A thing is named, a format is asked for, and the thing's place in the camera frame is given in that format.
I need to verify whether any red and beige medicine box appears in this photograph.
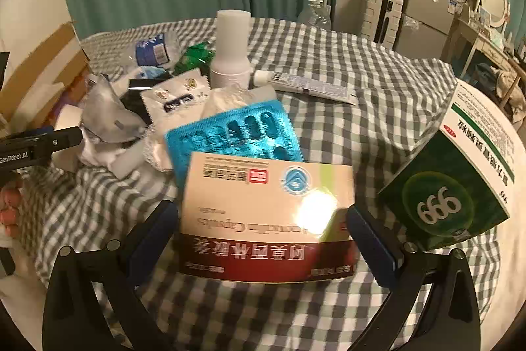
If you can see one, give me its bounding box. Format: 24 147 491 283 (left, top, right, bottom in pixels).
172 151 356 284

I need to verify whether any white sachet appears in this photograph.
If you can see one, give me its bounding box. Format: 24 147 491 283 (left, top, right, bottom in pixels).
140 68 212 125

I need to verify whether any cardboard box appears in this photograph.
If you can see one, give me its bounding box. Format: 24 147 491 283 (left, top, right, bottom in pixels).
0 21 92 134

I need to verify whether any white plastic bottle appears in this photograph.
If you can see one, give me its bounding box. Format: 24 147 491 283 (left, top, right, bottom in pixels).
209 10 251 88

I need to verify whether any crumpled clear plastic bag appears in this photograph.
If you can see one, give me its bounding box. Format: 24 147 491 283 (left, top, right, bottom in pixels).
80 73 149 144

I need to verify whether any checked bedsheet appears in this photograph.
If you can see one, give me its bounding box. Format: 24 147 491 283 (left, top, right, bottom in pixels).
20 18 510 351

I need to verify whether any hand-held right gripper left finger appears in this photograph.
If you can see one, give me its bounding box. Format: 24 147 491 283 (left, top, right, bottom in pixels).
42 200 179 351

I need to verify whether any white tissue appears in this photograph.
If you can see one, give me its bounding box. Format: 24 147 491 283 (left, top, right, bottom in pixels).
199 84 280 121

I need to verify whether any crumpled blue bag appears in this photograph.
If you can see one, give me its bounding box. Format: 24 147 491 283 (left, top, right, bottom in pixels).
131 65 173 80

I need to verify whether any green and white medicine box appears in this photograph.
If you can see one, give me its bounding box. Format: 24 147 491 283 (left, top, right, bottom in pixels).
377 82 522 251

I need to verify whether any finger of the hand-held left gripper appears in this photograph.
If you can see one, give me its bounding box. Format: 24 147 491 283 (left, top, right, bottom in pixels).
39 126 83 154

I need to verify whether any white suitcase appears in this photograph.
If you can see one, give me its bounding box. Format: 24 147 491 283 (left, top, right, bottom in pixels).
362 0 405 45

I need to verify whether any person's left hand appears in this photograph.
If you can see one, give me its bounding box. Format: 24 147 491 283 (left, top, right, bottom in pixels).
0 174 25 240

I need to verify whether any grey fridge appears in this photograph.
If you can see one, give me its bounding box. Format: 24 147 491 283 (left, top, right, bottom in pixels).
392 0 461 60

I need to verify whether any white ointment tube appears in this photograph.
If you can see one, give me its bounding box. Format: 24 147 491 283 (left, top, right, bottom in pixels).
251 70 357 105

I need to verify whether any blue blister pack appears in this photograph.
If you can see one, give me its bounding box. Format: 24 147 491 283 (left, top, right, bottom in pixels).
164 100 305 187

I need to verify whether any clear jar with blue label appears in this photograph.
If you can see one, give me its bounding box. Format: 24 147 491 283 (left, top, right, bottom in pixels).
123 31 181 68

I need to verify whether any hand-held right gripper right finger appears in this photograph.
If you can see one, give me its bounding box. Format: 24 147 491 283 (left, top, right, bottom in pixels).
346 205 481 351

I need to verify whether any large clear water jug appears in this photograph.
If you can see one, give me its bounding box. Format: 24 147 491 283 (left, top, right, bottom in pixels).
297 0 333 31

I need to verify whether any green packet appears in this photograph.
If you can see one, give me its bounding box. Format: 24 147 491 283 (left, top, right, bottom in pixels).
173 42 216 77

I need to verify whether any chair with clothes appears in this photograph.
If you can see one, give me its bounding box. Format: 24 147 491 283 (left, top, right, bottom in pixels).
491 63 526 121

